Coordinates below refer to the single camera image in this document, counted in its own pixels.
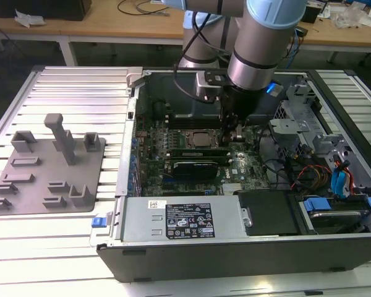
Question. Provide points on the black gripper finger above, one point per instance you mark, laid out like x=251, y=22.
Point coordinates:
x=228, y=130
x=240, y=131

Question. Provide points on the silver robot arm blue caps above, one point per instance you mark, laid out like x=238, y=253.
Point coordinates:
x=259, y=46

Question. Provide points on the CPU socket with CPU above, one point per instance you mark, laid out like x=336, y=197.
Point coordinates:
x=201, y=139

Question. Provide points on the green motherboard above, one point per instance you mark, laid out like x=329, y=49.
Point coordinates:
x=244, y=161

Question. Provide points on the grey metal drive cage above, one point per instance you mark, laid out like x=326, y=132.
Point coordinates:
x=289, y=127

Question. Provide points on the black graphics card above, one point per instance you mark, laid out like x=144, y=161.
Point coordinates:
x=194, y=170

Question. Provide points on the silver chipset heatsink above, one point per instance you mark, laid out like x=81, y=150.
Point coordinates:
x=233, y=188

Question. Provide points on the black plastic shroud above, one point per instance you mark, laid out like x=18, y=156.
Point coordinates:
x=266, y=213

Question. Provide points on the small black adapter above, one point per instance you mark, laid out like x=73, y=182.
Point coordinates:
x=302, y=31

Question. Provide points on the hard disk in blue carrier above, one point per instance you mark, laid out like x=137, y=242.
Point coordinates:
x=317, y=204

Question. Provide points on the small black box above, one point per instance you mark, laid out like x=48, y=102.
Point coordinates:
x=313, y=15

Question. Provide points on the grey power supply unit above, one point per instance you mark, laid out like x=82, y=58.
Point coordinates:
x=142, y=216

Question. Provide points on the open black PC case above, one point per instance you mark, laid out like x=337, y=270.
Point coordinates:
x=235, y=263

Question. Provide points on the clear plastic bag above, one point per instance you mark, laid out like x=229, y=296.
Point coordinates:
x=349, y=17

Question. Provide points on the blue case latch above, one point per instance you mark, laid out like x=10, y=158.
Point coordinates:
x=99, y=222

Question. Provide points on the wooden desk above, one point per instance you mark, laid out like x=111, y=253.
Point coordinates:
x=96, y=26

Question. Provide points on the grey parts rack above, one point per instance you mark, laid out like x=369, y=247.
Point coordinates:
x=34, y=201

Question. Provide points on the large black box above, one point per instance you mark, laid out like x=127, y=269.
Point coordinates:
x=49, y=9

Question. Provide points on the crumpled white paper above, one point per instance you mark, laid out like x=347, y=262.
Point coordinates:
x=28, y=19

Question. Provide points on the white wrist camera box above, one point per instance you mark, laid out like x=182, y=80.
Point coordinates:
x=204, y=83

